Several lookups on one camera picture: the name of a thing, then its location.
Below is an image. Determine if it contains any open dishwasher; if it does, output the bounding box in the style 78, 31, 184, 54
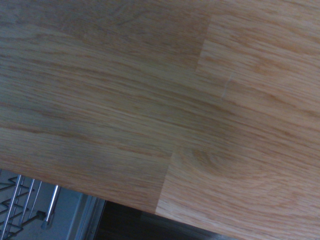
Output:
0, 168, 227, 240

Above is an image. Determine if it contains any silver wire dishwasher rack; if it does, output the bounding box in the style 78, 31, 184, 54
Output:
0, 174, 62, 240

